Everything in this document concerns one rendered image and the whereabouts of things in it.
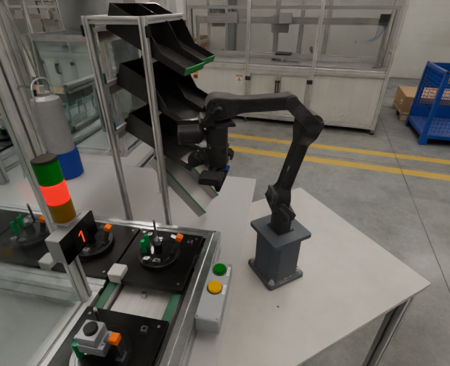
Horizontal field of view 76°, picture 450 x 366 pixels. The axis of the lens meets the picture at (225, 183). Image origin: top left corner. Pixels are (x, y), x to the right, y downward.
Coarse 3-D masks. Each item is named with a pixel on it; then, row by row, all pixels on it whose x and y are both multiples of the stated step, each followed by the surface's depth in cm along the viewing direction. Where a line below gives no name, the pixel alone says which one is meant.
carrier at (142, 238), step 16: (144, 240) 94; (160, 240) 96; (192, 240) 104; (128, 256) 97; (144, 256) 92; (160, 256) 94; (176, 256) 94; (192, 256) 97; (112, 272) 89; (128, 272) 91; (144, 272) 91; (160, 272) 91; (176, 272) 91; (160, 288) 87; (176, 288) 86
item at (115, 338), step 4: (112, 332) 64; (108, 336) 64; (112, 336) 63; (116, 336) 63; (120, 336) 64; (104, 340) 64; (108, 340) 62; (112, 340) 62; (116, 340) 62; (112, 344) 63; (116, 344) 63; (120, 344) 65; (116, 348) 64; (120, 348) 65; (116, 352) 65; (120, 352) 65; (120, 356) 66
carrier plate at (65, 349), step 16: (80, 320) 77; (96, 320) 77; (112, 320) 77; (128, 320) 77; (144, 320) 77; (160, 320) 77; (144, 336) 74; (160, 336) 74; (64, 352) 70; (144, 352) 70
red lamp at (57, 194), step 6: (54, 186) 62; (60, 186) 63; (66, 186) 65; (42, 192) 63; (48, 192) 62; (54, 192) 62; (60, 192) 63; (66, 192) 65; (48, 198) 63; (54, 198) 63; (60, 198) 64; (66, 198) 65; (48, 204) 64; (54, 204) 64; (60, 204) 64
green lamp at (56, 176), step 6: (54, 162) 60; (36, 168) 59; (42, 168) 59; (48, 168) 59; (54, 168) 61; (60, 168) 62; (36, 174) 60; (42, 174) 60; (48, 174) 60; (54, 174) 61; (60, 174) 62; (42, 180) 60; (48, 180) 60; (54, 180) 61; (60, 180) 62; (42, 186) 61; (48, 186) 61
